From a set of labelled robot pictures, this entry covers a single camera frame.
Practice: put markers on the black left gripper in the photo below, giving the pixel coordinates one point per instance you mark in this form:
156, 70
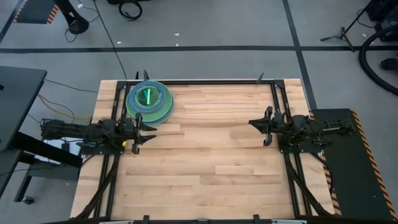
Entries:
127, 130

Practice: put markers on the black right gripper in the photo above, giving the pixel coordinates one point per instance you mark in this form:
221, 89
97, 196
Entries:
278, 126

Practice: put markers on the green plastic plate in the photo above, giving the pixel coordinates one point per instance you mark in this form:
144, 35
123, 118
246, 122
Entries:
155, 116

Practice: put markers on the small transparent teal plate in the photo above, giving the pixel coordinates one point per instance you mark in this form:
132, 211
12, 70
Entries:
155, 99

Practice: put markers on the small transparent green plate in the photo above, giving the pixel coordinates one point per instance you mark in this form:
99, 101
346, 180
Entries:
144, 96

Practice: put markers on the blue plastic plate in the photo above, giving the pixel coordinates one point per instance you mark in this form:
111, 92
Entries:
132, 98

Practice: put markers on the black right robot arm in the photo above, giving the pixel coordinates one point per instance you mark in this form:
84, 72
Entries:
311, 127

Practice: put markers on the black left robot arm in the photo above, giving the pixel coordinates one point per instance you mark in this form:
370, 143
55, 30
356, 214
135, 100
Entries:
71, 130

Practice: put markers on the white bar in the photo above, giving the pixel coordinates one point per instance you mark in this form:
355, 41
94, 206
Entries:
289, 222
116, 222

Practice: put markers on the large hazard-striped black mat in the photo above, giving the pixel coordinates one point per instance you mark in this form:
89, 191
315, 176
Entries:
348, 174

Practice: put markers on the black tripod stand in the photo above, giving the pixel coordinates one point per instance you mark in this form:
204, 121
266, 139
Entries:
342, 34

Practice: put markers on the black curved stand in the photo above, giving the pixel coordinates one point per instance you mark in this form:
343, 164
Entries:
76, 25

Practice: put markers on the dark grey desk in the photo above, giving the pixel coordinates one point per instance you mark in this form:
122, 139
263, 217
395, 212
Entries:
18, 102

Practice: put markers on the black caster foot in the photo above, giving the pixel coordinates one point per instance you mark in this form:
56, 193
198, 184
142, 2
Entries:
388, 63

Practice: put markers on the small hazard-striped black mat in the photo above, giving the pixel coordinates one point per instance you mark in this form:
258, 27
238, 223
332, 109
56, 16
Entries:
34, 11

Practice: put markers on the black equipment case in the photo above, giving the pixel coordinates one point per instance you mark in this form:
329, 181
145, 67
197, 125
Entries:
385, 12

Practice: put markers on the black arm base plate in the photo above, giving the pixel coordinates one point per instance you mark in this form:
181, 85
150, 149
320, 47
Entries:
99, 151
298, 149

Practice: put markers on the black frame clamp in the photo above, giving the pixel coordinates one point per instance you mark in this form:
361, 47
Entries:
145, 75
260, 78
256, 218
145, 218
137, 76

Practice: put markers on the black aluminium table frame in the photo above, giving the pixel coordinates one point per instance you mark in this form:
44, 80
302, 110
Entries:
217, 82

